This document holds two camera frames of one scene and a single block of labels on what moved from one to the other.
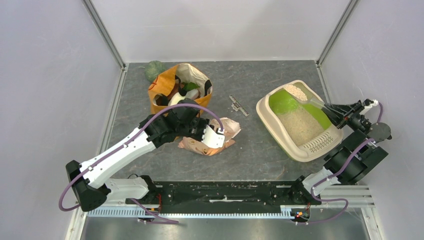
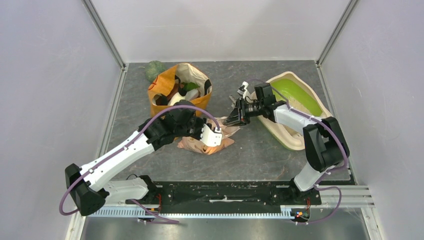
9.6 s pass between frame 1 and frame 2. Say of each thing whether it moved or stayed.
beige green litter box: moved
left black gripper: stayed
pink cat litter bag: stayed
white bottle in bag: stayed
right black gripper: moved
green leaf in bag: stayed
